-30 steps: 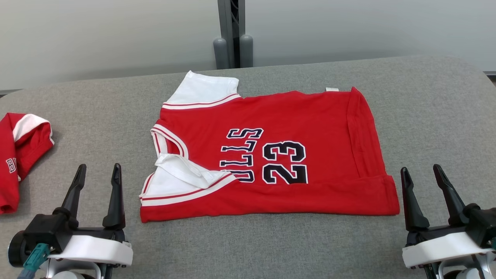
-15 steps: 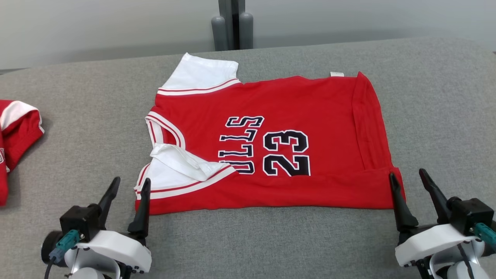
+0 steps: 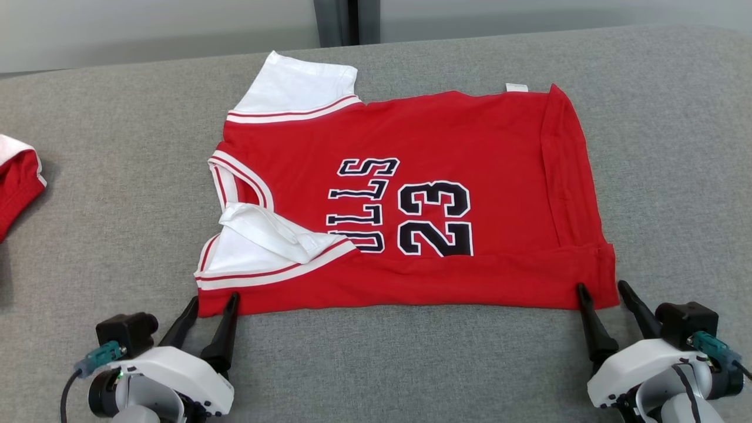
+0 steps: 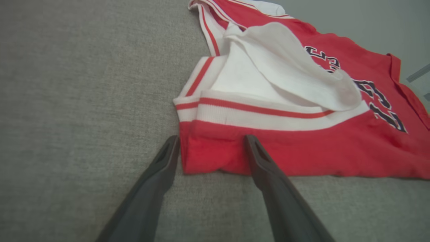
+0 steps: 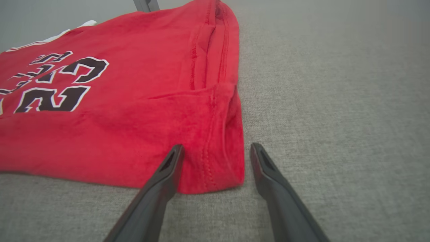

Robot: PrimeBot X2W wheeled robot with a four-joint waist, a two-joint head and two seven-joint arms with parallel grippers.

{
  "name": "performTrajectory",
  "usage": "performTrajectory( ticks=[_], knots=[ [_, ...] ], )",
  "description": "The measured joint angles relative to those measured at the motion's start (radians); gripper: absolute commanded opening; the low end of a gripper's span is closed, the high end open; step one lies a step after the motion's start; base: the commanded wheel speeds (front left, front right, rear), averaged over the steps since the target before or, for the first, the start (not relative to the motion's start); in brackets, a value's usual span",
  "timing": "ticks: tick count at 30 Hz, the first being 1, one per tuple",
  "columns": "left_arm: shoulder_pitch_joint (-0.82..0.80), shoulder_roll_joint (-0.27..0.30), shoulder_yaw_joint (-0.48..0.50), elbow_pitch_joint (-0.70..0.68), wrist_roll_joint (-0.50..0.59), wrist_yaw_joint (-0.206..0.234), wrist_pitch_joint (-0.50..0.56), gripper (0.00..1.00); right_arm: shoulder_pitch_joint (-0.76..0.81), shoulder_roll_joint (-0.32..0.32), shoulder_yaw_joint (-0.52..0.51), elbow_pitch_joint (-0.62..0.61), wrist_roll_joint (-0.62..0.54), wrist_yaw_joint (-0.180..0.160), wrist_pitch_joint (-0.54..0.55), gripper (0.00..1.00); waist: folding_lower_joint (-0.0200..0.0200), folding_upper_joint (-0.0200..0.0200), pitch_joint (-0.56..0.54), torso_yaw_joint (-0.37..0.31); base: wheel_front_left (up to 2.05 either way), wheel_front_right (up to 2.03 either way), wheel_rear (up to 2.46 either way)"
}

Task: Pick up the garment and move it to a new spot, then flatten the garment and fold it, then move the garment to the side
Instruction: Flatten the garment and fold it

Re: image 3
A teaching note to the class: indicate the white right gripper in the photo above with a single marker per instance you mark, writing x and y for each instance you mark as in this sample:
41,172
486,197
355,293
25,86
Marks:
634,367

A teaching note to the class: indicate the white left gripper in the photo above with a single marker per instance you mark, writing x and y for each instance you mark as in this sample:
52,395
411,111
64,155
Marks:
182,370

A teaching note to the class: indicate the red basketball jersey number 23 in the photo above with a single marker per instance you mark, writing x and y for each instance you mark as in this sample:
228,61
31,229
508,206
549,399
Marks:
470,129

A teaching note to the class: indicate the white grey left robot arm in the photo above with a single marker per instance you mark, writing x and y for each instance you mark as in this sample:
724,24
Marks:
147,402

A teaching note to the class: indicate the red shorts white trim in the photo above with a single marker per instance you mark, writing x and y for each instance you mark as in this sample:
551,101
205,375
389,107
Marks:
17,188

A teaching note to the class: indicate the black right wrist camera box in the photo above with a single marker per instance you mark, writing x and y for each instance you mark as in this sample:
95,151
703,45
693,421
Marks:
684,323

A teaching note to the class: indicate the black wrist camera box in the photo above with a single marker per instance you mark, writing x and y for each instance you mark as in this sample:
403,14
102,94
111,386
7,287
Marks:
684,323
126,332

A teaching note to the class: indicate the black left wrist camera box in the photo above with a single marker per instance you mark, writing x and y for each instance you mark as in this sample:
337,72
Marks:
126,332

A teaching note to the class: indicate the teal right camera connector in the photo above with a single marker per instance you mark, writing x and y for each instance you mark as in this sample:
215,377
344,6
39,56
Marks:
708,345

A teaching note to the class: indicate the teal camera connector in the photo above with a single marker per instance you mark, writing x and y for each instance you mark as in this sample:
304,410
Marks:
708,345
103,355

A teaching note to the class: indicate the teal left camera connector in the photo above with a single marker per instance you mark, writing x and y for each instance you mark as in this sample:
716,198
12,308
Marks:
103,355

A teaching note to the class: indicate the grey metal frame post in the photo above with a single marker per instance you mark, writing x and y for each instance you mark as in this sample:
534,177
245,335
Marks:
332,20
370,20

